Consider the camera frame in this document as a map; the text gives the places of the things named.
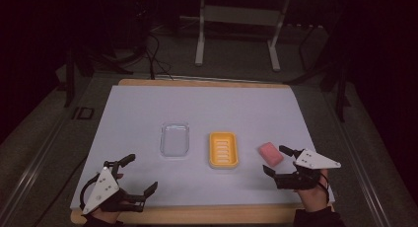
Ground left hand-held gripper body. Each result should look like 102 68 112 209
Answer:
81 160 146 216

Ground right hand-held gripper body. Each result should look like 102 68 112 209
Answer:
275 148 342 191

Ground pink soap bar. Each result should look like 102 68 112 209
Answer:
257 141 285 169

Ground person's left hand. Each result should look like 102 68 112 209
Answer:
91 200 132 225

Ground person's right hand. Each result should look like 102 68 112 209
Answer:
296 169 330 214

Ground yellow soap dish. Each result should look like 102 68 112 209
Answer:
208 131 240 170

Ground clear plastic tray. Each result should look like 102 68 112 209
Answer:
159 121 191 158

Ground black metal stand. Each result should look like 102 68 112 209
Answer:
63 43 135 109
284 23 352 123

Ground pale table sheet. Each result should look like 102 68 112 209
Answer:
70 85 336 211

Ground white metal stand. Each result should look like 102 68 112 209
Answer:
194 0 292 73

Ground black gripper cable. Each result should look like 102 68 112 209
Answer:
79 173 101 205
316 172 331 202

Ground metal floor rail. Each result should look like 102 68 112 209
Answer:
323 88 393 227
0 116 73 227

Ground black rectangular floor frame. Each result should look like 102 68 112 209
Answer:
71 106 96 120

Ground black floor cables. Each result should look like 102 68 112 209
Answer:
143 33 175 81

